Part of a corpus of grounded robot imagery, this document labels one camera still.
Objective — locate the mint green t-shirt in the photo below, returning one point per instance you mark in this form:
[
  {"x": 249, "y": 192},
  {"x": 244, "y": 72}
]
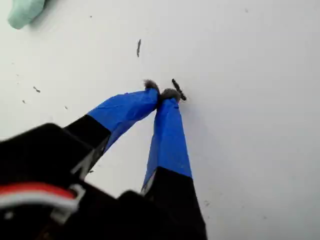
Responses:
[{"x": 22, "y": 12}]

